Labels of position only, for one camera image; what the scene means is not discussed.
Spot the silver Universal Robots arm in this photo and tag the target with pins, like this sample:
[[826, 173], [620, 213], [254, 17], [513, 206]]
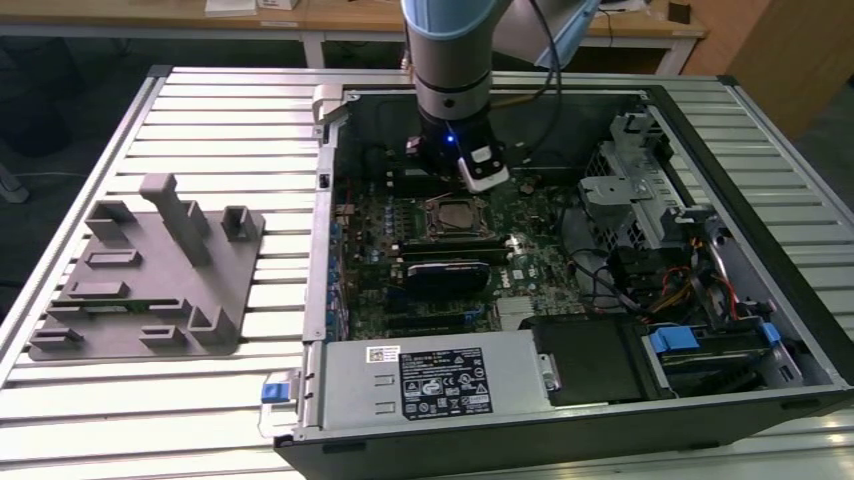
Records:
[[447, 65]]

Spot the CPU socket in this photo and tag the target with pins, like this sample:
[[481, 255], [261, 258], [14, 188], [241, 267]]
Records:
[[489, 236]]

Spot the black RAM slot bank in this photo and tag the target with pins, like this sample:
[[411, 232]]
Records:
[[453, 250], [400, 185]]

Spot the black graphics card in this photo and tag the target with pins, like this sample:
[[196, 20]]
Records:
[[447, 282]]

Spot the green motherboard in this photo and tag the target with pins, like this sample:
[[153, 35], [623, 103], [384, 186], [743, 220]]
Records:
[[547, 260]]

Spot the silver metal disk bay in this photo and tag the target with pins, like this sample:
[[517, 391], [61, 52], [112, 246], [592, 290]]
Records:
[[613, 192]]

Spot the silver chipset heatsink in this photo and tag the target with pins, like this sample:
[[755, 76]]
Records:
[[515, 312]]

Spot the black expansion slot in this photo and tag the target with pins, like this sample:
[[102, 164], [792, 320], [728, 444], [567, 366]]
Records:
[[420, 325]]

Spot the wooden desk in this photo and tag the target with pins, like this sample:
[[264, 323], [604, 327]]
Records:
[[233, 22]]

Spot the white paper box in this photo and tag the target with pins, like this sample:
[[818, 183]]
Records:
[[229, 5]]

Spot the small dark box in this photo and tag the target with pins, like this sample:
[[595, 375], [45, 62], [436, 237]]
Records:
[[679, 12]]

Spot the black power supply label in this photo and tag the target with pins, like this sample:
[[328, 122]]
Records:
[[443, 382]]

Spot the grey parts rack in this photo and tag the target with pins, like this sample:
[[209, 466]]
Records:
[[166, 280]]

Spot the silver power supply unit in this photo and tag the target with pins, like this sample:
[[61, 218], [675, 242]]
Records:
[[353, 385]]

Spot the hard disk in blue carrier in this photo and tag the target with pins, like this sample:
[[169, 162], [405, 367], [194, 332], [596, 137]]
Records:
[[669, 342]]

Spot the blue case latch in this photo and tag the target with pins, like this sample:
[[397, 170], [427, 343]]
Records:
[[276, 392]]

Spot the green RAM stick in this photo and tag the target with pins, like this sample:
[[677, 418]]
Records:
[[136, 303]]

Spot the wooden cabinet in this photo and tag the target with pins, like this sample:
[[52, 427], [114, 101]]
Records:
[[794, 60]]

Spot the black open PC case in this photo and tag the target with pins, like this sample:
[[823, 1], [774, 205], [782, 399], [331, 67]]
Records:
[[467, 450]]

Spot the blue plastic clip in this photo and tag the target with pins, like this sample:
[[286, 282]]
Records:
[[770, 334]]

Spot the grey metal stand foot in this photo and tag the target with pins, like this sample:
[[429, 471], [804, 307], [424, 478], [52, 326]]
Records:
[[12, 187]]

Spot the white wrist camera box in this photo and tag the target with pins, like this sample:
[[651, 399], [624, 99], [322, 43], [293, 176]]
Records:
[[485, 172]]

